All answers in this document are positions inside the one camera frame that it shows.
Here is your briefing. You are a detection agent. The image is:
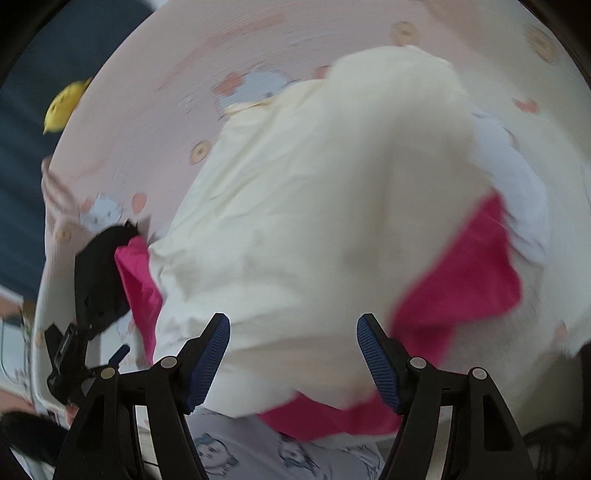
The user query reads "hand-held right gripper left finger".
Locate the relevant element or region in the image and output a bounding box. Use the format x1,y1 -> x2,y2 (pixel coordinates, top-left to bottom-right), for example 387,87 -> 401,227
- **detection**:
53,313 -> 230,480

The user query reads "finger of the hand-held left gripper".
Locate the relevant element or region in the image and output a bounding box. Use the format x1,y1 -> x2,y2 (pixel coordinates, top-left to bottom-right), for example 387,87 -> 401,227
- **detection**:
107,344 -> 131,369

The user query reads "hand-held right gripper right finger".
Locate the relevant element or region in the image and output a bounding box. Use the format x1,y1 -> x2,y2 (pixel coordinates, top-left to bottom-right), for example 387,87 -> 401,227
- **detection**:
357,313 -> 536,480

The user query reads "black garment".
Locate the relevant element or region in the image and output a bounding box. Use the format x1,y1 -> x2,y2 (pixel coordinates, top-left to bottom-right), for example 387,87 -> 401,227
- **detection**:
74,220 -> 149,334

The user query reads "cream and pink shirt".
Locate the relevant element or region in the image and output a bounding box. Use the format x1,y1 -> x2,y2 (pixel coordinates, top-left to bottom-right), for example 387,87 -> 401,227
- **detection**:
115,46 -> 525,439

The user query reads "white garment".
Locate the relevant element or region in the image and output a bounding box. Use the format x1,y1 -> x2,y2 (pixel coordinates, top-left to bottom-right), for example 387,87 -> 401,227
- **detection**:
471,115 -> 551,269

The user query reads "person's printed pajama leg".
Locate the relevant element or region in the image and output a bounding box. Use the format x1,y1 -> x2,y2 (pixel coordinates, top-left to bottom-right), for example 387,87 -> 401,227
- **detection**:
187,408 -> 385,480

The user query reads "dark blue cloth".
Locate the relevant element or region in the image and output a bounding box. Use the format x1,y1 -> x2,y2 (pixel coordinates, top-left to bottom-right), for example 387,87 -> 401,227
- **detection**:
0,0 -> 154,298

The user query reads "cat print blanket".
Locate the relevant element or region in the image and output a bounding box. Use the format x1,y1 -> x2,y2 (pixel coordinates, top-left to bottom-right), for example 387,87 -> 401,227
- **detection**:
34,0 -> 591,416

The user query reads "yellow plush toy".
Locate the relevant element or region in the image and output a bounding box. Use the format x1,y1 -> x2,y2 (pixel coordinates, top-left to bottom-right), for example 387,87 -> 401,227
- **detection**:
43,78 -> 94,136

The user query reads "black wire rack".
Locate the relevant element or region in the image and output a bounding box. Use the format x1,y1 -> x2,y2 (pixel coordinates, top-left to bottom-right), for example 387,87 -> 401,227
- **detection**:
525,415 -> 591,480

